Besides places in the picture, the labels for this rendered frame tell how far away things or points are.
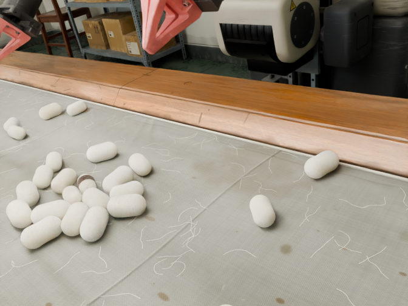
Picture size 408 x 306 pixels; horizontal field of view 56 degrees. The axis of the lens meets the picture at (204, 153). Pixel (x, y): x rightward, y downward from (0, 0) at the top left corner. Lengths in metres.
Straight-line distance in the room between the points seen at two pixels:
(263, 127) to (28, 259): 0.28
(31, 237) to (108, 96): 0.33
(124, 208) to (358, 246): 0.20
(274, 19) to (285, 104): 0.46
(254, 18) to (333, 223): 0.68
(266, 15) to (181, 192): 0.61
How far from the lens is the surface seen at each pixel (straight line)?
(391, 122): 0.43
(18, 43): 0.85
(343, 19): 0.98
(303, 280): 0.29
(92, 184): 0.42
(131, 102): 0.60
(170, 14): 0.48
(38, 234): 0.37
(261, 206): 0.32
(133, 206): 0.36
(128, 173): 0.41
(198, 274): 0.30
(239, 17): 0.97
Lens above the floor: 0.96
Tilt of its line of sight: 30 degrees down
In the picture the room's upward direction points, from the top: 11 degrees counter-clockwise
